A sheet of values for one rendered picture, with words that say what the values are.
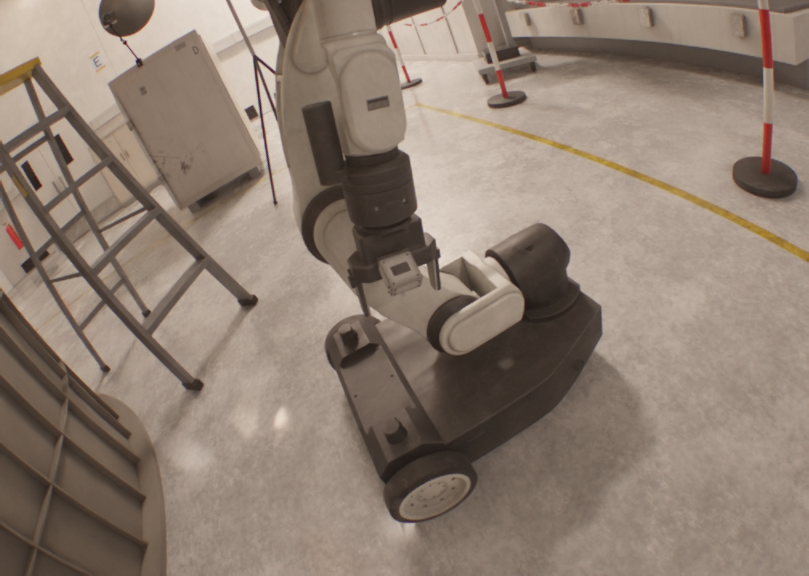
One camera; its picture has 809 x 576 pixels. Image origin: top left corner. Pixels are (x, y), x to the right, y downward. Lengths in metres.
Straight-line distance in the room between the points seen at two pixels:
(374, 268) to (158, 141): 3.59
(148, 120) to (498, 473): 3.75
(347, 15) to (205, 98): 3.49
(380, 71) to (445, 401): 0.70
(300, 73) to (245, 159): 3.36
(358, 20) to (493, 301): 0.61
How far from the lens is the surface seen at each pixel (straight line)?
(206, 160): 3.98
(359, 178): 0.48
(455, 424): 0.89
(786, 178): 1.93
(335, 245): 0.66
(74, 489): 1.37
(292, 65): 0.62
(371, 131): 0.44
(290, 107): 0.63
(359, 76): 0.44
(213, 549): 1.30
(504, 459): 1.02
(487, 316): 0.87
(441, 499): 0.95
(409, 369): 1.02
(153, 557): 1.43
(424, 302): 0.84
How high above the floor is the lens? 0.90
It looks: 34 degrees down
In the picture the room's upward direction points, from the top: 24 degrees counter-clockwise
